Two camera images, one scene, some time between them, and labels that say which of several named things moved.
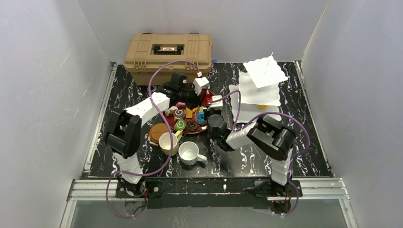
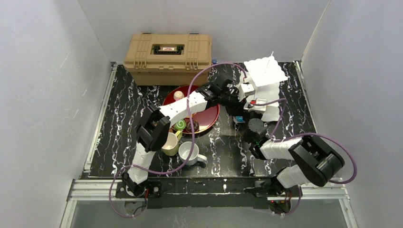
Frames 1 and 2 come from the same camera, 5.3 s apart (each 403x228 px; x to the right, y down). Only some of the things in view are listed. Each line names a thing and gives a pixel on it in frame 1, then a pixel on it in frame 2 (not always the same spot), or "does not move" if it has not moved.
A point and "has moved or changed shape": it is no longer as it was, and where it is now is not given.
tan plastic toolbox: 143,51 does not move
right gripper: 213,113 → 244,116
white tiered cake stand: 259,93 does not move
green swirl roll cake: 180,124 does not move
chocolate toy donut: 192,126 does not move
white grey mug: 188,153 does not move
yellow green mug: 165,142 does not move
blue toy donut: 201,118 has moved or changed shape
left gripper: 191,95 → 235,93
